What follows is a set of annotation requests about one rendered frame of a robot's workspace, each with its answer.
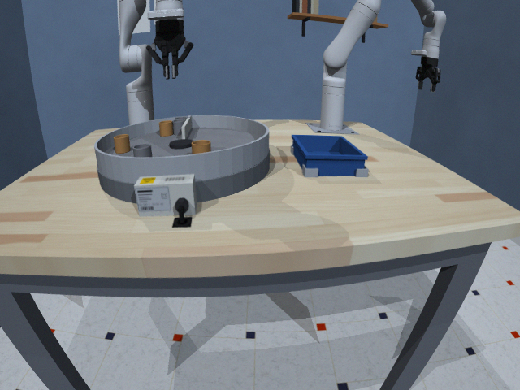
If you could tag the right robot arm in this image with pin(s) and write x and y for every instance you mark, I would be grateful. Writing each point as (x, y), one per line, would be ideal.
(136, 58)

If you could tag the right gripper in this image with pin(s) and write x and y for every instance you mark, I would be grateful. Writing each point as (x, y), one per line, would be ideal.
(169, 38)

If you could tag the blue open-top crate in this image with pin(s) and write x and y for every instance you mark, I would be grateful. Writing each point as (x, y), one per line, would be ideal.
(327, 154)

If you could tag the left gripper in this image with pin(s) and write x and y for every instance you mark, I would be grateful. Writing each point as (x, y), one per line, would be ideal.
(428, 70)

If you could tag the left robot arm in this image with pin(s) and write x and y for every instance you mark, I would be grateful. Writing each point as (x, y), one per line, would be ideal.
(336, 54)

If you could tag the bronze bushing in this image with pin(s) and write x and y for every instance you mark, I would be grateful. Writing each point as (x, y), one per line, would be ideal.
(122, 144)
(201, 146)
(166, 128)

